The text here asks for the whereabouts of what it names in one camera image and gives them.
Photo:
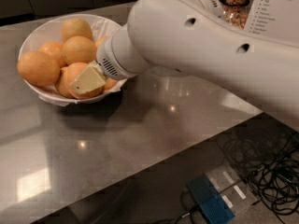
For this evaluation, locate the glass jar right muesli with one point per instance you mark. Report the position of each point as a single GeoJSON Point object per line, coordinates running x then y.
{"type": "Point", "coordinates": [236, 12]}

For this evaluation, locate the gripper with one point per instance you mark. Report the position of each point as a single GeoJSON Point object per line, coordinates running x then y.
{"type": "Point", "coordinates": [107, 59]}

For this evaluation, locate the orange low between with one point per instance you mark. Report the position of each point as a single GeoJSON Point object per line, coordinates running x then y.
{"type": "Point", "coordinates": [60, 86]}

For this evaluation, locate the allergens information sign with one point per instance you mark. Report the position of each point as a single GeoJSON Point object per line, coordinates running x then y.
{"type": "Point", "coordinates": [274, 18]}

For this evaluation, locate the blue box on floor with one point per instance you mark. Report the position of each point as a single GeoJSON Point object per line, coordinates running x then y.
{"type": "Point", "coordinates": [209, 201]}

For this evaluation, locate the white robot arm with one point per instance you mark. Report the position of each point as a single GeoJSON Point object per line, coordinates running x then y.
{"type": "Point", "coordinates": [192, 37]}

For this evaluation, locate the orange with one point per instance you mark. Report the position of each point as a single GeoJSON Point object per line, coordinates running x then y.
{"type": "Point", "coordinates": [78, 49]}
{"type": "Point", "coordinates": [73, 70]}
{"type": "Point", "coordinates": [54, 49]}
{"type": "Point", "coordinates": [110, 83]}
{"type": "Point", "coordinates": [38, 68]}
{"type": "Point", "coordinates": [99, 41]}
{"type": "Point", "coordinates": [76, 27]}

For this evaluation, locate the white bowl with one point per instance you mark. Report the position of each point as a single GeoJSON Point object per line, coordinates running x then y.
{"type": "Point", "coordinates": [51, 31]}

